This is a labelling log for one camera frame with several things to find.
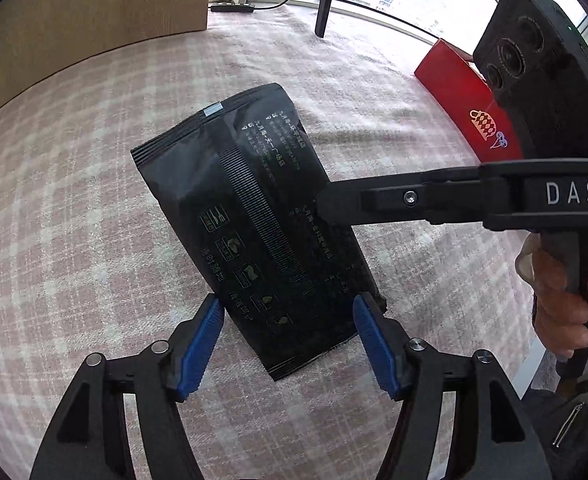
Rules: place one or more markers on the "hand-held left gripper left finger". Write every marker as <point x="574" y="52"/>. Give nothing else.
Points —
<point x="198" y="350"/>

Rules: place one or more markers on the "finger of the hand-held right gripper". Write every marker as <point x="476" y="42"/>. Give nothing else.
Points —
<point x="374" y="202"/>

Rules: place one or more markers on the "red box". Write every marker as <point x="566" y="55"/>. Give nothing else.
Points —
<point x="454" y="85"/>

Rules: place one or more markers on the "person's right hand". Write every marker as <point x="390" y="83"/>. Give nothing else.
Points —
<point x="559" y="310"/>

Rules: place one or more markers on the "wooden shelf panel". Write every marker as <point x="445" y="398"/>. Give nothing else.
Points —
<point x="98" y="10"/>

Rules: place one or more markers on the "person's dark jacket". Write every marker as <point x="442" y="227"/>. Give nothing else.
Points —
<point x="574" y="435"/>

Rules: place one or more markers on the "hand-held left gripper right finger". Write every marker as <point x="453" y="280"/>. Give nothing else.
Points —
<point x="374" y="345"/>

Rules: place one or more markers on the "black foil packet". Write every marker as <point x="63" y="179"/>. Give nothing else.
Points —
<point x="254" y="210"/>

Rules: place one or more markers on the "pink plaid blanket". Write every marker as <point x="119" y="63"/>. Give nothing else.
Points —
<point x="98" y="185"/>

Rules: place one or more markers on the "black power strip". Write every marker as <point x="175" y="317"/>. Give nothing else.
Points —
<point x="231" y="7"/>

